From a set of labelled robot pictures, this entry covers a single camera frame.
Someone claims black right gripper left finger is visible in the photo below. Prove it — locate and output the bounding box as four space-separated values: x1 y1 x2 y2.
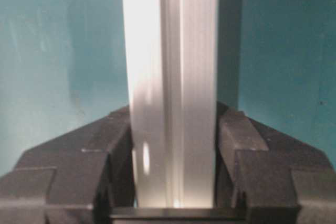
1 107 135 223

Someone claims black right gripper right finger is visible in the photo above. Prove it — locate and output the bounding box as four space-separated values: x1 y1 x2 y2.
215 103 335 223

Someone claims silver aluminium extrusion rail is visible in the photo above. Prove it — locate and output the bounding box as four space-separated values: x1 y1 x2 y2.
122 0 218 208

